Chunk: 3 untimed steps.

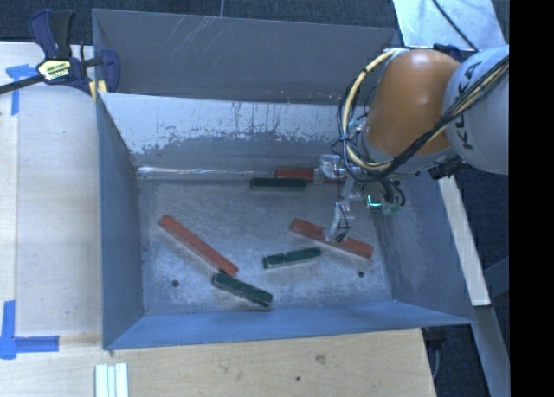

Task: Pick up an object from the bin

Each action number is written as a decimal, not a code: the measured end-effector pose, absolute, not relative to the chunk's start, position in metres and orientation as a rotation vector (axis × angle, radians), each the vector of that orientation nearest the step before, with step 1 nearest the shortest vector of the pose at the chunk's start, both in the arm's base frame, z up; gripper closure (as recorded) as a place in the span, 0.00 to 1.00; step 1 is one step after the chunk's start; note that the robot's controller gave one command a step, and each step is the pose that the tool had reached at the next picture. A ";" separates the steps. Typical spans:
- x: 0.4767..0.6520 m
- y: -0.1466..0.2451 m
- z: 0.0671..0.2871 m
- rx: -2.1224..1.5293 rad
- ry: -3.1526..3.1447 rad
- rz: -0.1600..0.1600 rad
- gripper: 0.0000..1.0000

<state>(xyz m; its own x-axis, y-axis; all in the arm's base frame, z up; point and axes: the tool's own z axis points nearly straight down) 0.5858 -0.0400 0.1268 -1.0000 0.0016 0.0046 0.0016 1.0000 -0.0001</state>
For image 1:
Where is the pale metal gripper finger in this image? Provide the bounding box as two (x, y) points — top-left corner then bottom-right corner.
(314, 153), (347, 184)
(325, 189), (357, 244)

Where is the red-brown flat block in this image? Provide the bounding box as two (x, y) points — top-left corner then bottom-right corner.
(288, 218), (375, 260)
(274, 167), (316, 183)
(158, 214), (240, 278)

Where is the dark green flat block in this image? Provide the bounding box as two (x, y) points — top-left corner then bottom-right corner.
(261, 246), (324, 270)
(210, 272), (274, 309)
(248, 176), (308, 193)

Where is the grey metal bin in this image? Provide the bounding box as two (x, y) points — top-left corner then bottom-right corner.
(90, 8), (478, 351)

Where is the pale wood flat board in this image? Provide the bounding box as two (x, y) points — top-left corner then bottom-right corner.
(15, 42), (105, 340)

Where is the black cylinder on white bracket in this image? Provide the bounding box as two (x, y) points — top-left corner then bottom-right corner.
(428, 155), (463, 181)

